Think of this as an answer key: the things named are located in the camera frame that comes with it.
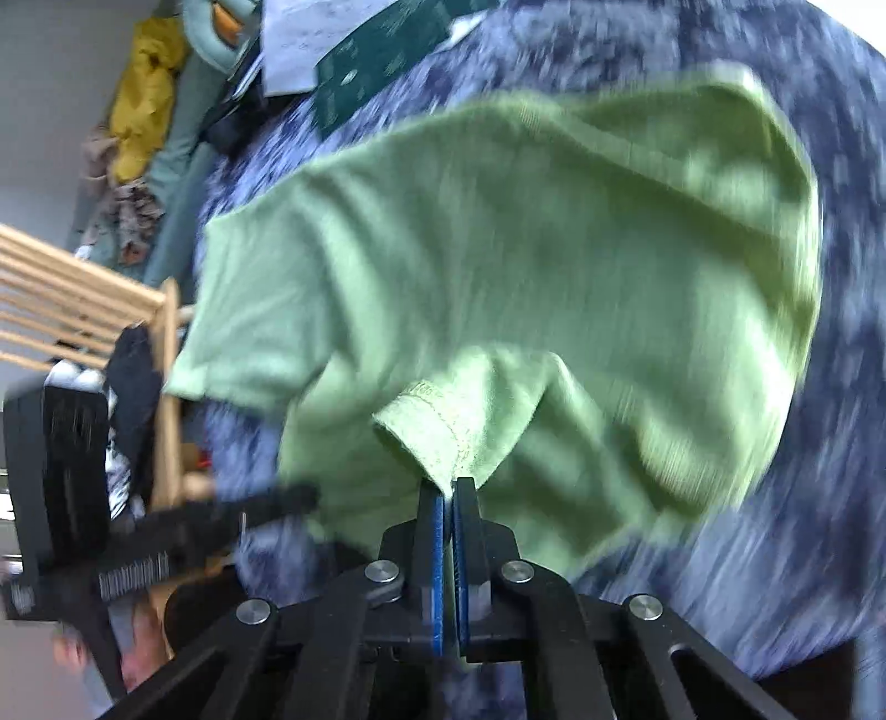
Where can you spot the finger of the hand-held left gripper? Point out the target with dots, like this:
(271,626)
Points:
(277,500)
(204,540)

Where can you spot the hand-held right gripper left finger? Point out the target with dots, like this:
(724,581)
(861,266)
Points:
(437,554)

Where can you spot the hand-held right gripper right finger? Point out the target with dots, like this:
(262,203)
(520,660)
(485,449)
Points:
(460,554)

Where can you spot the green t-shirt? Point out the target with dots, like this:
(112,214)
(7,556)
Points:
(519,277)

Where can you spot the person's left hand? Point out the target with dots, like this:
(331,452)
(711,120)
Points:
(145,651)

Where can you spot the white cloth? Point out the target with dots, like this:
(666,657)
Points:
(79,379)

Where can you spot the black clothing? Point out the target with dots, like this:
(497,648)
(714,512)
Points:
(135,388)

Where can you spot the wooden slatted chair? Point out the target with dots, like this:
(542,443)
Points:
(166,388)

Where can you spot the floral patterned cloth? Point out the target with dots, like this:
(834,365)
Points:
(135,214)

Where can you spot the teal cushion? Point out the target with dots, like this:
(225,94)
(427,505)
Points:
(183,159)

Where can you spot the blue patterned blanket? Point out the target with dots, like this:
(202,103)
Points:
(796,519)

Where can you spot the black bag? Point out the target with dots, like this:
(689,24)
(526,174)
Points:
(232,124)

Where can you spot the yellow cloth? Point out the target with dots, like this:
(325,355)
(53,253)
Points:
(149,104)

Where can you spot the white paper sheet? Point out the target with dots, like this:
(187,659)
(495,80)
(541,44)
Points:
(297,55)

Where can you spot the teal and orange plush object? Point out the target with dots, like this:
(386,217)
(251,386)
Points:
(207,41)

